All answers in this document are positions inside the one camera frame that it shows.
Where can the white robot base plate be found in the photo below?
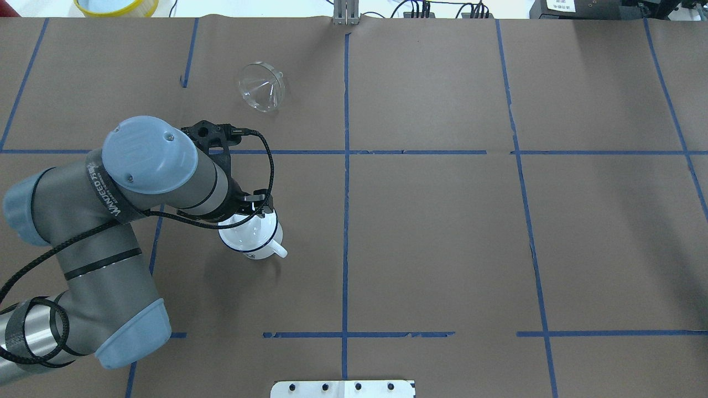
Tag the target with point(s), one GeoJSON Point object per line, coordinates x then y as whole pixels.
{"type": "Point", "coordinates": [344, 388]}

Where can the white mug lid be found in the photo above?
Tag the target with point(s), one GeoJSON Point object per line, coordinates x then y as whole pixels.
{"type": "Point", "coordinates": [252, 236]}

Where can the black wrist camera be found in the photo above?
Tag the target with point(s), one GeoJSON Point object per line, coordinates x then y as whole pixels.
{"type": "Point", "coordinates": [215, 140]}

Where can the white enamel mug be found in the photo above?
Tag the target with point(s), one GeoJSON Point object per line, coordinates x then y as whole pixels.
{"type": "Point", "coordinates": [274, 247]}

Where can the grey label printer box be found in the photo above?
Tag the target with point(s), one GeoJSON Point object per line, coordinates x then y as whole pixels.
{"type": "Point", "coordinates": [584, 10]}

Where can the yellow rimmed blue bowl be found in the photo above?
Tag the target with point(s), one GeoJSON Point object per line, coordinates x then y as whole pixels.
{"type": "Point", "coordinates": [117, 9]}

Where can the aluminium frame post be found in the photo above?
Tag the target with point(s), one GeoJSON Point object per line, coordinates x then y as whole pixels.
{"type": "Point", "coordinates": [346, 12]}

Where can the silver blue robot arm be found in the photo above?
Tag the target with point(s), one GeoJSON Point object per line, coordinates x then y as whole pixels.
{"type": "Point", "coordinates": [83, 212]}

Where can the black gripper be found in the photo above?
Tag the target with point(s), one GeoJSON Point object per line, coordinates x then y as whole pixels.
{"type": "Point", "coordinates": [239, 203]}

